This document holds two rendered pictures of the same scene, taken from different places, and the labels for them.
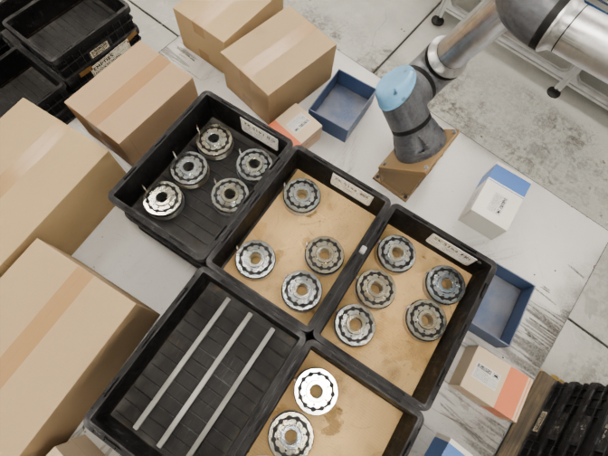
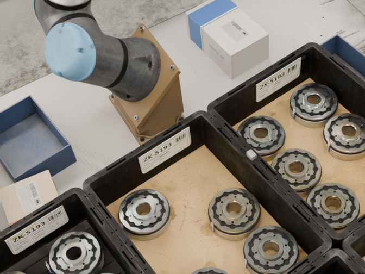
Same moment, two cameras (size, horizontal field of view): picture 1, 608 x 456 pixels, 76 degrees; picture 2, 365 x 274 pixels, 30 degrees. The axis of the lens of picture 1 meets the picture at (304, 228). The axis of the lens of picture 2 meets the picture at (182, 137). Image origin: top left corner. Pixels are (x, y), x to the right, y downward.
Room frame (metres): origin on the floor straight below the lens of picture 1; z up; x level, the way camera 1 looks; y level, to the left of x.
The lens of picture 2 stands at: (-0.07, 0.52, 2.02)
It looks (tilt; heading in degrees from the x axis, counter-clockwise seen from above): 53 degrees down; 308
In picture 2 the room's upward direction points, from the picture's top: 9 degrees counter-clockwise
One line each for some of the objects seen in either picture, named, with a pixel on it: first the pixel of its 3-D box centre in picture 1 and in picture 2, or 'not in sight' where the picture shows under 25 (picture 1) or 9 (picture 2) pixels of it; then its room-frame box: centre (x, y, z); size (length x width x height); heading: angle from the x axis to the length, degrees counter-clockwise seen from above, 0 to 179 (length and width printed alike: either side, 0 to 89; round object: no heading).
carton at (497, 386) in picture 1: (489, 382); not in sight; (0.06, -0.56, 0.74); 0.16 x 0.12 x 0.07; 66
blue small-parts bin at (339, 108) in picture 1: (341, 105); (26, 143); (0.86, -0.05, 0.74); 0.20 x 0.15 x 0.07; 158
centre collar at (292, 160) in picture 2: (376, 288); (296, 167); (0.23, -0.21, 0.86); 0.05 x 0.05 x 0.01
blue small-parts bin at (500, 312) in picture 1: (492, 302); (341, 80); (0.27, -0.57, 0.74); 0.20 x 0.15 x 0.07; 157
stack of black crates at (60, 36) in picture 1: (91, 55); not in sight; (1.17, 1.09, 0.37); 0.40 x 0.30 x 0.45; 150
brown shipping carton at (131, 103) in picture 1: (138, 106); not in sight; (0.69, 0.58, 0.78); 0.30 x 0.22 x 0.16; 152
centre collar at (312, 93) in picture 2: (446, 283); (314, 99); (0.27, -0.39, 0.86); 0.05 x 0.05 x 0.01
